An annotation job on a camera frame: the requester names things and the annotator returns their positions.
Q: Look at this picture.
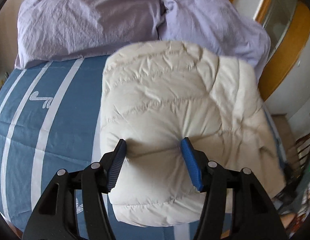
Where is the wooden wardrobe with glass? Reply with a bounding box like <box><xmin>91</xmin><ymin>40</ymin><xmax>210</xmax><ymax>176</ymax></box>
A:
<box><xmin>207</xmin><ymin>0</ymin><xmax>310</xmax><ymax>131</ymax></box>

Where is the large lavender pillow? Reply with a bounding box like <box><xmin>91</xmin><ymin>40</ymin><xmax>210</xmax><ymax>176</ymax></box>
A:
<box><xmin>158</xmin><ymin>0</ymin><xmax>271</xmax><ymax>78</ymax></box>

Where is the beige puffer down jacket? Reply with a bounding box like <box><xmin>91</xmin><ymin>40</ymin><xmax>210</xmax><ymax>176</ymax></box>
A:
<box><xmin>99</xmin><ymin>41</ymin><xmax>286</xmax><ymax>226</ymax></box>

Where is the blue white striped bedsheet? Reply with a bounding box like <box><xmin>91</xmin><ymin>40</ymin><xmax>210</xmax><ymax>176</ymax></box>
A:
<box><xmin>0</xmin><ymin>55</ymin><xmax>288</xmax><ymax>240</ymax></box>

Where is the darker lavender pillow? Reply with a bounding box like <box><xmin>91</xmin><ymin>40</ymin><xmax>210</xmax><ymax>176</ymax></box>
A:
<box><xmin>15</xmin><ymin>0</ymin><xmax>164</xmax><ymax>69</ymax></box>

